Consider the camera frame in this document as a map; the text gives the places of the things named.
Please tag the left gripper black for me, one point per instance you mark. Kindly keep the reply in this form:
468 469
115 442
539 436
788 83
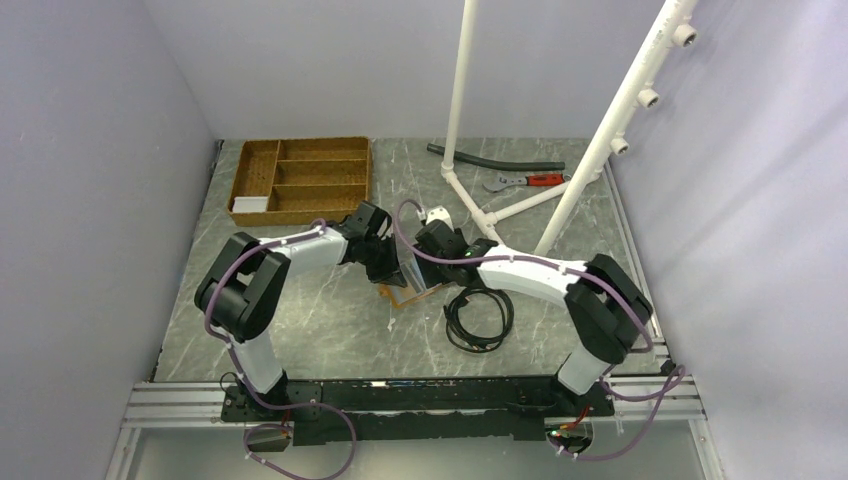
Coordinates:
390 272

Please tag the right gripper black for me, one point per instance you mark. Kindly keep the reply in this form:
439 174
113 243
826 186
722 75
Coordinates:
429 271

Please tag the orange card holder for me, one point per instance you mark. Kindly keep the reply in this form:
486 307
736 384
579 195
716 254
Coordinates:
416 287

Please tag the white card stack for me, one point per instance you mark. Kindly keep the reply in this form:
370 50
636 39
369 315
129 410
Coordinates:
249 204

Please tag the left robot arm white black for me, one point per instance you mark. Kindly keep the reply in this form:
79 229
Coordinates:
240 293

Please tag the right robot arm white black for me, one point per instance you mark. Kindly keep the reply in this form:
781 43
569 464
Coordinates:
608 311

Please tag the black foam tube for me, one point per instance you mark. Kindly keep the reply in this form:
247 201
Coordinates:
508 166

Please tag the woven brown organizer tray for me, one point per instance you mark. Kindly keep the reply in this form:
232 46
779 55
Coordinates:
304 179

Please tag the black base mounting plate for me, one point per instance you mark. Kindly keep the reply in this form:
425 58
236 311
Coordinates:
322 411

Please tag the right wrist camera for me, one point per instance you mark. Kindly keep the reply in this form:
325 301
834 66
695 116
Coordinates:
438 213

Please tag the white PVC pipe frame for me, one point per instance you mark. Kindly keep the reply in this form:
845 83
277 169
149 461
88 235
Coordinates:
541 76

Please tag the aluminium rail frame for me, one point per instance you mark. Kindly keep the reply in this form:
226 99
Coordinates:
193 405

